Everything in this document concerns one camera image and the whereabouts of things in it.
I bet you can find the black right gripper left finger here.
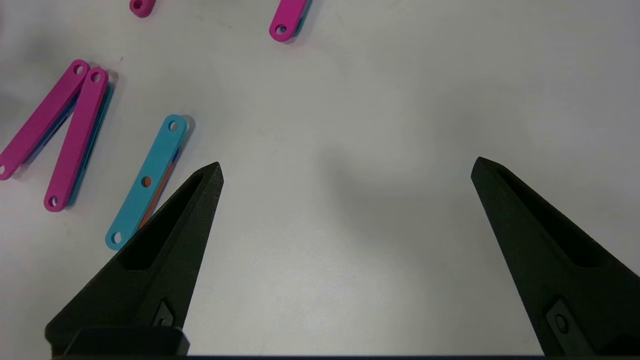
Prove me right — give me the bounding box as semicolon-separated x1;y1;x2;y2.
45;162;224;357

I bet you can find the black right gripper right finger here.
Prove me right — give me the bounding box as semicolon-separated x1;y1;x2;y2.
471;156;640;357

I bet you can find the short pink bar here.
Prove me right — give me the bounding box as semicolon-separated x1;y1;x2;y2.
129;0;157;19
269;0;313;43

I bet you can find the long blue bar orange underside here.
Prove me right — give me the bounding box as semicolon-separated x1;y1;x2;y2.
105;114;190;251

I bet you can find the long pink bar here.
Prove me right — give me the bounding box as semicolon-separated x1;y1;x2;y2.
0;59;91;181
43;67;114;213

